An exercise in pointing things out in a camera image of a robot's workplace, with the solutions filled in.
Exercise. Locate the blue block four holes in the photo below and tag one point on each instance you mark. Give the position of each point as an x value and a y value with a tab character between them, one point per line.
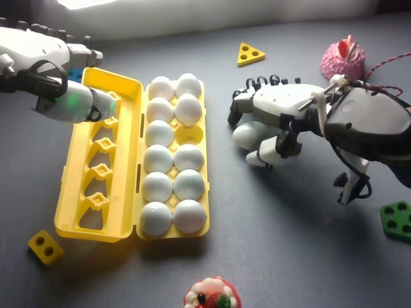
75	77

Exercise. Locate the white toy egg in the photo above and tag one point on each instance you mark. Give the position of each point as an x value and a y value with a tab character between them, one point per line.
156	187
189	157
155	218
159	133
189	184
247	134
188	85
157	158
159	110
188	109
189	216
160	87

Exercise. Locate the white backdrop sheet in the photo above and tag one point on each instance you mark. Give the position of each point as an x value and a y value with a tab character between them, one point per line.
224	16

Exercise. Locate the pink toy cake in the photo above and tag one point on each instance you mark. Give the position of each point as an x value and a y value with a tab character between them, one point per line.
334	64

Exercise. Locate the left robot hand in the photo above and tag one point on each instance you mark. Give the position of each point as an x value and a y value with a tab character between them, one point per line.
32	48

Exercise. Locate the yellow triangle block three holes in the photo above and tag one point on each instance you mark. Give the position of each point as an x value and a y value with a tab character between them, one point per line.
249	53

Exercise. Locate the yellow block two holes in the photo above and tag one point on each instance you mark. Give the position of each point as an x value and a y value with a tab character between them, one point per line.
44	245

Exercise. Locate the yellow egg tray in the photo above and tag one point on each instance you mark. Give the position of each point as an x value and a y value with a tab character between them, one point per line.
128	96

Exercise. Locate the green block four holes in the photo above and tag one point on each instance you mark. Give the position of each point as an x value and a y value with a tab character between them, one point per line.
397	215

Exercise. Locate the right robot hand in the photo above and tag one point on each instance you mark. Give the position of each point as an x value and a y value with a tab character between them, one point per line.
285	99

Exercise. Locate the grey table cloth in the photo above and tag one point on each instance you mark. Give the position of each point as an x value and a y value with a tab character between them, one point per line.
289	240

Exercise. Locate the red white strawberry toy cake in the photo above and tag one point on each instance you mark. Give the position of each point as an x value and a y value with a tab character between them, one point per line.
205	288

